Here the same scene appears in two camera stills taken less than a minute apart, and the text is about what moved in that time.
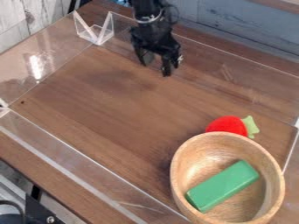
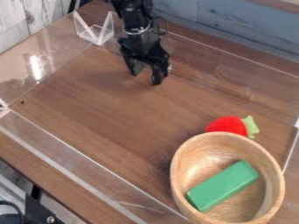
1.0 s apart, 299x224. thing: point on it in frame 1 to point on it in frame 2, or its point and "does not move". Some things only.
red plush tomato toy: [232, 124] does not move
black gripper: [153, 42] to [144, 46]
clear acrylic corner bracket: [95, 33] does not move
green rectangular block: [209, 192] does not move
